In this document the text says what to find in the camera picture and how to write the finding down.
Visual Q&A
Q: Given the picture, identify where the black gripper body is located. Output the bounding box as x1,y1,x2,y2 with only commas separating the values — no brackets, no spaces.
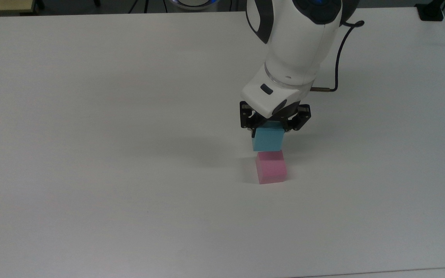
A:
280,100,305,123

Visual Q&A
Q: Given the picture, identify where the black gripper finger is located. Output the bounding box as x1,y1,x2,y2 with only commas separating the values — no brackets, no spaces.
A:
239,101,265,137
280,103,312,133

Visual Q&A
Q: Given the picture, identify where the blue foam cube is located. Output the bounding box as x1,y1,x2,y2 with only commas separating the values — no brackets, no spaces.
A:
252,120,285,152

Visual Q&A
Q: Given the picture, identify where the pink foam cube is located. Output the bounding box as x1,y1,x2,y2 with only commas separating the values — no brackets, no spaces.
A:
255,150,288,185

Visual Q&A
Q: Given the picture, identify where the wooden table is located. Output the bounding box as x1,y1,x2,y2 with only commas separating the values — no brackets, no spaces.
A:
0,0,46,16

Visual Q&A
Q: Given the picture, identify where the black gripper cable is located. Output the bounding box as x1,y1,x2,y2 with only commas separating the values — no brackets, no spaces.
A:
310,20,365,93

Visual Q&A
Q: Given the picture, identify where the black clamp mount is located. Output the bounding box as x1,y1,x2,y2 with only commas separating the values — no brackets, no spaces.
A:
415,0,445,22

